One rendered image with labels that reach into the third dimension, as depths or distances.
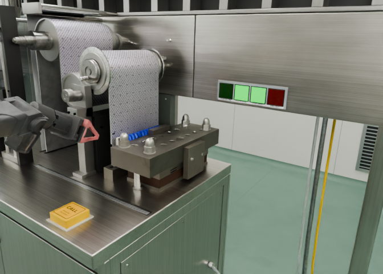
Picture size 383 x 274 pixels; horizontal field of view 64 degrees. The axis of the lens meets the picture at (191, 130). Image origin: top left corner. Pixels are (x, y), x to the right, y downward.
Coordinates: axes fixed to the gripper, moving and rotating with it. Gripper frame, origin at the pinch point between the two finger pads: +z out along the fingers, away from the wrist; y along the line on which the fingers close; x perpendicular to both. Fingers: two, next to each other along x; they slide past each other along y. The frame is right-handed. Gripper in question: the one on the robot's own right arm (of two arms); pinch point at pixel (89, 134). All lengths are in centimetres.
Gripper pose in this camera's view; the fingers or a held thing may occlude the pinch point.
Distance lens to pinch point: 97.4
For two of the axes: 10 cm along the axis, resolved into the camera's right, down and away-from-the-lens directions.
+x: 3.1, -9.4, 1.6
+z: 4.7, 2.9, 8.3
